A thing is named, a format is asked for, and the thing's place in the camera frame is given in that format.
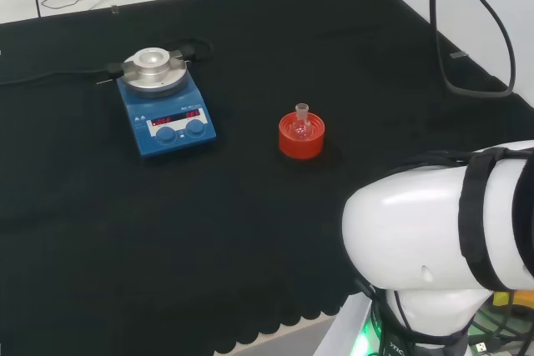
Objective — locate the clear glass round-bottom flask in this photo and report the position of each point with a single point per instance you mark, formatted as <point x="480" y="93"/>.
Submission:
<point x="301" y="124"/>

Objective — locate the blue-base heater with steel block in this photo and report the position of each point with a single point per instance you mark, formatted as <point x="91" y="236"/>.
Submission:
<point x="175" y="139"/>

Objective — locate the black bench cloth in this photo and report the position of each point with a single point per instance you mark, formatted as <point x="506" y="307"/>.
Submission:
<point x="167" y="227"/>

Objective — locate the silver usb plug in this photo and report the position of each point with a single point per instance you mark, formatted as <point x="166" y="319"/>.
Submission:
<point x="482" y="347"/>

